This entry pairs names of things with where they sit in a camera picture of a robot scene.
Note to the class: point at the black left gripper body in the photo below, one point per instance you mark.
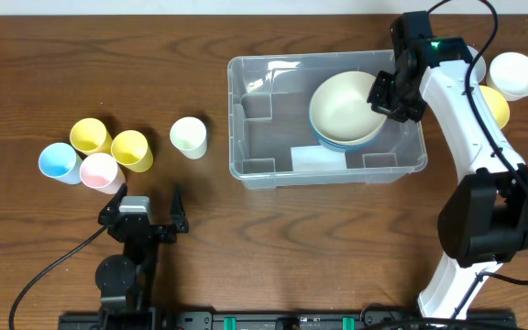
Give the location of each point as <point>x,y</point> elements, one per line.
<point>152,230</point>

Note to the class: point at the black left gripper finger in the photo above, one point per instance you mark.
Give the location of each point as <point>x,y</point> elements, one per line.
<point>109,215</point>
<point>177,214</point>

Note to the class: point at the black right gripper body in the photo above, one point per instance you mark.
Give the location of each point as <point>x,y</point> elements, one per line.
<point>384,95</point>

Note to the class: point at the beige large bowl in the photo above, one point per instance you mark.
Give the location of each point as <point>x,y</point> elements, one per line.
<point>339,107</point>

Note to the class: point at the grey small bowl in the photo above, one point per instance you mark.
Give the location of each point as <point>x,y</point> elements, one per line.
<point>480,69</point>

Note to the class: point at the yellow small bowl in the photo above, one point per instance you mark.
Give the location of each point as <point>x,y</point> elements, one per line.
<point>497,105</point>

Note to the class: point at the white small bowl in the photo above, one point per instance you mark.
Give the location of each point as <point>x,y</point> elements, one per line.
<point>508,75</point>

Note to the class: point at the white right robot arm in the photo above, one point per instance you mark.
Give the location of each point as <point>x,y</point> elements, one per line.
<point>485,221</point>

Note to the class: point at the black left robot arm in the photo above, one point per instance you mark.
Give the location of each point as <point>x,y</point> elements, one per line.
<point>125,280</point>

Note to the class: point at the pink cup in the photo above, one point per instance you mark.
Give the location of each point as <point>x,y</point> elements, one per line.
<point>102,173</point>

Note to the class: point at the yellow cup front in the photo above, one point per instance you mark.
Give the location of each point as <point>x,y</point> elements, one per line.
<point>131,149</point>

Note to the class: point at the yellow cup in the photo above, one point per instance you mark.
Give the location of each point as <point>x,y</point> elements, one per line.
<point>131,149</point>
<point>90,136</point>

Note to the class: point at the light blue cup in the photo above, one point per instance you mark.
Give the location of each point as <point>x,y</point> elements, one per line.
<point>60,161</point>

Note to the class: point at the dark blue bowl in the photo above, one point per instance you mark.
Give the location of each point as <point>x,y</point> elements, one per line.
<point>341,147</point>

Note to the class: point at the white cup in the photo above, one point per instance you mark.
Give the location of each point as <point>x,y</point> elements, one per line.
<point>189,136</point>

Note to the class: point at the yellow cup rear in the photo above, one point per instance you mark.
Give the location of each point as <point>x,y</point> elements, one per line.
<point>90,136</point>

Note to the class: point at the white label in bin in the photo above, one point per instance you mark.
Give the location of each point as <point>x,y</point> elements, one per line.
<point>317,158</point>

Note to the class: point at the clear plastic storage bin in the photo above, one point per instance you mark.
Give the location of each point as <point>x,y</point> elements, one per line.
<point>268,103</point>

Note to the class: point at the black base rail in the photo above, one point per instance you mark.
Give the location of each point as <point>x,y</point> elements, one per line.
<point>371,318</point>

